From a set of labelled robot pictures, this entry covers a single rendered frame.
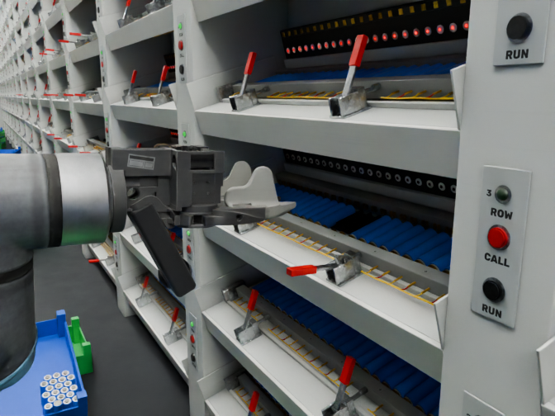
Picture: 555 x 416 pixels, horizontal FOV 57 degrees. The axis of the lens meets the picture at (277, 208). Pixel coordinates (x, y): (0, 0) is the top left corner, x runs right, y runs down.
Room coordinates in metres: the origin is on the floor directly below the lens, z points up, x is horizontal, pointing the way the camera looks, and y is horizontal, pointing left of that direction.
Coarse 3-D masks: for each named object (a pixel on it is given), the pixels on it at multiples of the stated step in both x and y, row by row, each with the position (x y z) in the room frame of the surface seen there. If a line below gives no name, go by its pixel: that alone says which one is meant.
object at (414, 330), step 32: (384, 192) 0.75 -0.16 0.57; (416, 192) 0.69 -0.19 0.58; (256, 256) 0.75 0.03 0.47; (288, 256) 0.68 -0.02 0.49; (320, 256) 0.66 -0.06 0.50; (320, 288) 0.59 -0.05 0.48; (352, 288) 0.56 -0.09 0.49; (384, 288) 0.54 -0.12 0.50; (352, 320) 0.55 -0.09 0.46; (384, 320) 0.49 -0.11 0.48; (416, 320) 0.47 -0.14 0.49; (416, 352) 0.46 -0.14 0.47
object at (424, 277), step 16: (272, 224) 0.78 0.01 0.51; (288, 224) 0.75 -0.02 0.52; (304, 224) 0.72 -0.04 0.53; (304, 240) 0.69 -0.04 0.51; (320, 240) 0.68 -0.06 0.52; (336, 240) 0.64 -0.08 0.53; (352, 240) 0.63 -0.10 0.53; (368, 256) 0.59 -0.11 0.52; (384, 256) 0.57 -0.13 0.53; (400, 256) 0.56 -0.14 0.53; (368, 272) 0.57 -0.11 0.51; (400, 272) 0.54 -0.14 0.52; (416, 272) 0.52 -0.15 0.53; (432, 272) 0.51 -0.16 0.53; (400, 288) 0.52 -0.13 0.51; (432, 288) 0.50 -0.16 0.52; (432, 304) 0.48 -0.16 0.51
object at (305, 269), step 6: (336, 258) 0.58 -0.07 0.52; (330, 264) 0.58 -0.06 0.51; (336, 264) 0.58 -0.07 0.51; (288, 270) 0.55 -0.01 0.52; (294, 270) 0.55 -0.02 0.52; (300, 270) 0.55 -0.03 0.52; (306, 270) 0.56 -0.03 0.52; (312, 270) 0.56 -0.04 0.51; (318, 270) 0.56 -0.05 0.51; (324, 270) 0.57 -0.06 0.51; (294, 276) 0.55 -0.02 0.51
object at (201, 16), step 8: (192, 0) 0.94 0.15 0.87; (200, 0) 0.92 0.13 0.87; (208, 0) 0.89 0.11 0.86; (216, 0) 0.86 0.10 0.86; (224, 0) 0.84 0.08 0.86; (232, 0) 0.82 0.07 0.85; (240, 0) 0.80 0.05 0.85; (248, 0) 0.78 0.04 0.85; (256, 0) 0.76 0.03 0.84; (264, 0) 0.74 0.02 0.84; (200, 8) 0.93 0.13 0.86; (208, 8) 0.90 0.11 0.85; (216, 8) 0.87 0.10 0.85; (224, 8) 0.85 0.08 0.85; (232, 8) 0.83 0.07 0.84; (200, 16) 0.94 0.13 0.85; (208, 16) 0.91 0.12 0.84; (216, 16) 0.88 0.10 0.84
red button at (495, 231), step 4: (496, 228) 0.38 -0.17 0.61; (492, 232) 0.38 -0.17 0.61; (496, 232) 0.38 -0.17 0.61; (500, 232) 0.37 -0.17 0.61; (504, 232) 0.37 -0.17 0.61; (488, 236) 0.38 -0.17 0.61; (492, 236) 0.38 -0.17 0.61; (496, 236) 0.38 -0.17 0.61; (500, 236) 0.37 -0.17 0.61; (504, 236) 0.37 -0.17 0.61; (492, 240) 0.38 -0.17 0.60; (496, 240) 0.38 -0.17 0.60; (500, 240) 0.37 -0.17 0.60; (504, 240) 0.37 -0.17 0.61; (492, 244) 0.38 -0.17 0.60; (496, 244) 0.38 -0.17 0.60; (500, 244) 0.37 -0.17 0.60; (504, 244) 0.37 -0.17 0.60
